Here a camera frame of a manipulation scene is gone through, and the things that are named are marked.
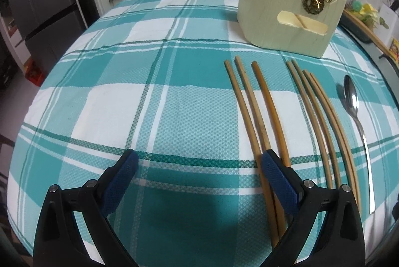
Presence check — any grey refrigerator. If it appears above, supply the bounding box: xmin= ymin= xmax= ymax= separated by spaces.
xmin=6 ymin=0 xmax=88 ymax=68

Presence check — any cream utensil holder box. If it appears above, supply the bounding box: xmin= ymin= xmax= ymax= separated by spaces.
xmin=237 ymin=0 xmax=346 ymax=59

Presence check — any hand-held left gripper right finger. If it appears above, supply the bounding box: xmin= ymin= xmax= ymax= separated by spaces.
xmin=261 ymin=150 xmax=365 ymax=267

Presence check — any metal spoon with wooden handle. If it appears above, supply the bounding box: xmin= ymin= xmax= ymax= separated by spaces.
xmin=310 ymin=74 xmax=362 ymax=220

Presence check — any wooden cutting board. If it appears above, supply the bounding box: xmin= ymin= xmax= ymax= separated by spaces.
xmin=342 ymin=9 xmax=399 ymax=63

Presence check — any red crate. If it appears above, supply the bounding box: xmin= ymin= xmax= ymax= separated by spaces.
xmin=24 ymin=57 xmax=48 ymax=87

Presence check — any bag of colourful sponges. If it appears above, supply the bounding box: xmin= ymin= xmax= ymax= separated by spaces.
xmin=345 ymin=0 xmax=389 ymax=28

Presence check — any yellow printed packet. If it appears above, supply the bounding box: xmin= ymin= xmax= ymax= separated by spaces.
xmin=389 ymin=38 xmax=399 ymax=63

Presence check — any black tray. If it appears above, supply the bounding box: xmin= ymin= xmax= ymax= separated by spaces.
xmin=338 ymin=19 xmax=375 ymax=43

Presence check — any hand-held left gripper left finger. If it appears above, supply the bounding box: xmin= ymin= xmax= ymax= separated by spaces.
xmin=34 ymin=150 xmax=139 ymax=267

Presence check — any teal checked tablecloth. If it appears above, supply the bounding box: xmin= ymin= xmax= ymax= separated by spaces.
xmin=6 ymin=0 xmax=399 ymax=267

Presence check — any white card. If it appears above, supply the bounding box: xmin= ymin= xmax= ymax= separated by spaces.
xmin=378 ymin=3 xmax=399 ymax=40

